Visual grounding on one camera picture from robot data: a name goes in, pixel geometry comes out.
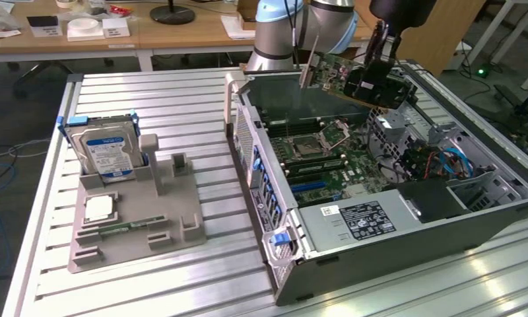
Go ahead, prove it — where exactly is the green graphics card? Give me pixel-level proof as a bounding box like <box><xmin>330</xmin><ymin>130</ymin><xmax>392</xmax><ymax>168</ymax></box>
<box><xmin>299</xmin><ymin>34</ymin><xmax>418</xmax><ymax>110</ymax></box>

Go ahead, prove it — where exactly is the grey parts rack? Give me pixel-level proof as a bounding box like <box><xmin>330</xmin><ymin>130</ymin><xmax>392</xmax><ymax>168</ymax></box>
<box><xmin>68</xmin><ymin>133</ymin><xmax>208</xmax><ymax>275</ymax></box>

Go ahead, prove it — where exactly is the green motherboard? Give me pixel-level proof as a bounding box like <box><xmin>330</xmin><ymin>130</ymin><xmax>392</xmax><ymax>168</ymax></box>
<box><xmin>266</xmin><ymin>114</ymin><xmax>407</xmax><ymax>208</ymax></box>

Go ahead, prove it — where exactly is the blue expansion slot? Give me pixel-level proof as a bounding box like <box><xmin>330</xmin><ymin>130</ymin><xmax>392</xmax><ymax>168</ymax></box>
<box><xmin>290</xmin><ymin>180</ymin><xmax>328</xmax><ymax>194</ymax></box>

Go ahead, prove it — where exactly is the black and white box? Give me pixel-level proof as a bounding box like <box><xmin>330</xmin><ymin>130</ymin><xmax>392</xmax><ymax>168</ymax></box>
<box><xmin>25</xmin><ymin>15</ymin><xmax>64</xmax><ymax>38</ymax></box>

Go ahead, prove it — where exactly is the hard disk with blue bracket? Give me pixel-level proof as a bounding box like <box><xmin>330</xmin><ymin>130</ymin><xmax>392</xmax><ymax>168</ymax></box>
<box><xmin>56</xmin><ymin>110</ymin><xmax>150</xmax><ymax>183</ymax></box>

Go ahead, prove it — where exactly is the metal socket cover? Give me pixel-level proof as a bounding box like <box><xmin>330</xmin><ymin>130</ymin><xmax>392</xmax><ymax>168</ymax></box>
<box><xmin>318</xmin><ymin>120</ymin><xmax>351</xmax><ymax>143</ymax></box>

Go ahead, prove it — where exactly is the open grey PC case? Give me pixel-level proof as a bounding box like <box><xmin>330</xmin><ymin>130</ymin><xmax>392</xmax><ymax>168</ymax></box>
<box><xmin>224</xmin><ymin>59</ymin><xmax>528</xmax><ymax>306</ymax></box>

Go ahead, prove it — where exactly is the white table frame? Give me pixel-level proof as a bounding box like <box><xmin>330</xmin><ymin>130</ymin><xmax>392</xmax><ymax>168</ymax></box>
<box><xmin>462</xmin><ymin>0</ymin><xmax>528</xmax><ymax>90</ymax></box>

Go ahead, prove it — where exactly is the installed black RAM stick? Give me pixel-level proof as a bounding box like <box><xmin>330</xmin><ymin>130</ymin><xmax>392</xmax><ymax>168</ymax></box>
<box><xmin>286</xmin><ymin>159</ymin><xmax>346</xmax><ymax>175</ymax></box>

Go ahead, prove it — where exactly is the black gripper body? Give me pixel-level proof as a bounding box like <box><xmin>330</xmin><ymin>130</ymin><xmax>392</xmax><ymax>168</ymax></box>
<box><xmin>370</xmin><ymin>0</ymin><xmax>434</xmax><ymax>34</ymax></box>

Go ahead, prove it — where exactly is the black floor stand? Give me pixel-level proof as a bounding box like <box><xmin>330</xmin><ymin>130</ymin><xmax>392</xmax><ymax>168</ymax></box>
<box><xmin>492</xmin><ymin>74</ymin><xmax>528</xmax><ymax>151</ymax></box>

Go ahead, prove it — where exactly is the small white labelled box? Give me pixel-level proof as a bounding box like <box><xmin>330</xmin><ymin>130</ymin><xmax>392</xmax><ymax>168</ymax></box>
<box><xmin>101</xmin><ymin>17</ymin><xmax>131</xmax><ymax>39</ymax></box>

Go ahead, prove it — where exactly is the wooden desk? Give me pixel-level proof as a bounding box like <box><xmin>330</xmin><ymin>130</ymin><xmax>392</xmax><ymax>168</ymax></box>
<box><xmin>0</xmin><ymin>0</ymin><xmax>380</xmax><ymax>64</ymax></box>

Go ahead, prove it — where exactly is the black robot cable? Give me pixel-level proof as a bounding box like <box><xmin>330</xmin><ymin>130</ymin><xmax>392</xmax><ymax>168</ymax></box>
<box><xmin>284</xmin><ymin>0</ymin><xmax>302</xmax><ymax>67</ymax></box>

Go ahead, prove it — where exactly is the silver CPU chip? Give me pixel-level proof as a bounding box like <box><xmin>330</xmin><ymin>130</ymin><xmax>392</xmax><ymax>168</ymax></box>
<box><xmin>84</xmin><ymin>196</ymin><xmax>116</xmax><ymax>225</ymax></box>

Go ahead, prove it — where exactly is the green RAM stick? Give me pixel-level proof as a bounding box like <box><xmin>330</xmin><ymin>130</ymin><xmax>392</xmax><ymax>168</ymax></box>
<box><xmin>97</xmin><ymin>216</ymin><xmax>167</xmax><ymax>232</ymax></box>

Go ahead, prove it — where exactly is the black round lamp base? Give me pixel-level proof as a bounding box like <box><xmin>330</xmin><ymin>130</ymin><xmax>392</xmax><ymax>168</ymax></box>
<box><xmin>150</xmin><ymin>0</ymin><xmax>198</xmax><ymax>25</ymax></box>

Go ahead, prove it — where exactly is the blue data wire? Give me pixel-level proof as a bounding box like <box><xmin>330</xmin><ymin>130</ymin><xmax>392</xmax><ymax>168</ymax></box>
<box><xmin>439</xmin><ymin>148</ymin><xmax>475</xmax><ymax>180</ymax></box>

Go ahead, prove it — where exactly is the blue floor cable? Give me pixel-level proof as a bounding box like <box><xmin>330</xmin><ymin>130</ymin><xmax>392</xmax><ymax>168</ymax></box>
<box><xmin>0</xmin><ymin>140</ymin><xmax>23</xmax><ymax>285</ymax></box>

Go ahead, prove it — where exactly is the CPU socket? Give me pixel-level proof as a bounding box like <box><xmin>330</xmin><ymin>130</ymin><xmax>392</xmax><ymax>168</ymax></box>
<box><xmin>291</xmin><ymin>133</ymin><xmax>332</xmax><ymax>160</ymax></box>

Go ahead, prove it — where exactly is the grey power supply unit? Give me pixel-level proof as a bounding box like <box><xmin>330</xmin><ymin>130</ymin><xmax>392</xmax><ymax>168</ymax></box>
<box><xmin>296</xmin><ymin>189</ymin><xmax>424</xmax><ymax>254</ymax></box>

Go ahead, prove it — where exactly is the stack of white papers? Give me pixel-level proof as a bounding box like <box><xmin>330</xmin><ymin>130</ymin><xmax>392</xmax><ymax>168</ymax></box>
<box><xmin>220</xmin><ymin>15</ymin><xmax>258</xmax><ymax>41</ymax></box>

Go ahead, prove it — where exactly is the metal disk bay cage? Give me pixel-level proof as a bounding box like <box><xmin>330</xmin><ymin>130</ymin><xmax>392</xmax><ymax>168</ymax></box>
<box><xmin>367</xmin><ymin>105</ymin><xmax>428</xmax><ymax>147</ymax></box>

